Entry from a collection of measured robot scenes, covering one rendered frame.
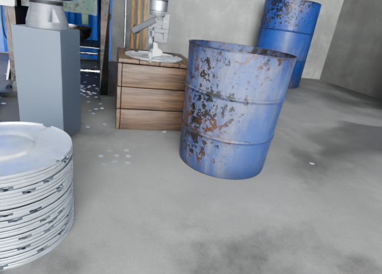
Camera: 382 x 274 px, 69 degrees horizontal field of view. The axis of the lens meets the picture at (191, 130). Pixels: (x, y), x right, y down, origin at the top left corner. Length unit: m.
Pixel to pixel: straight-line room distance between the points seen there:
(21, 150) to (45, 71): 0.55
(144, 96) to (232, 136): 0.54
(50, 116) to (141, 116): 0.41
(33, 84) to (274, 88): 0.92
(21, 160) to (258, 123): 0.74
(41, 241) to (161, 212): 0.33
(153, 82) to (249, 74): 0.57
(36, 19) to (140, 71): 0.45
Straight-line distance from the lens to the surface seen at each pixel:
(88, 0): 1.87
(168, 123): 1.45
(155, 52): 1.28
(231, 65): 0.95
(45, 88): 1.25
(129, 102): 1.39
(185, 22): 3.41
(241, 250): 0.83
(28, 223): 0.72
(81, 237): 0.82
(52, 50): 1.20
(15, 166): 0.68
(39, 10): 1.24
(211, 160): 1.07
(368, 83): 4.01
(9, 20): 1.86
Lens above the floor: 0.56
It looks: 22 degrees down
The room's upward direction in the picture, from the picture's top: 8 degrees clockwise
